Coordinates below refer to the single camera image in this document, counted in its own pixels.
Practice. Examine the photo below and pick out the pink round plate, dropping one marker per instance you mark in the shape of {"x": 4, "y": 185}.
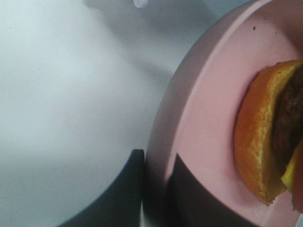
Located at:
{"x": 196, "y": 117}

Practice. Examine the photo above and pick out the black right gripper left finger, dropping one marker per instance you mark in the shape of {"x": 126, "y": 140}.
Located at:
{"x": 120, "y": 204}

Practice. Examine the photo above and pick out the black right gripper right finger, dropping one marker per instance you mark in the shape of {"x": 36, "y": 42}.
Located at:
{"x": 189, "y": 204}

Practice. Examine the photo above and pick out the toy burger with lettuce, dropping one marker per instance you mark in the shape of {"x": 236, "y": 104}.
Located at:
{"x": 268, "y": 134}

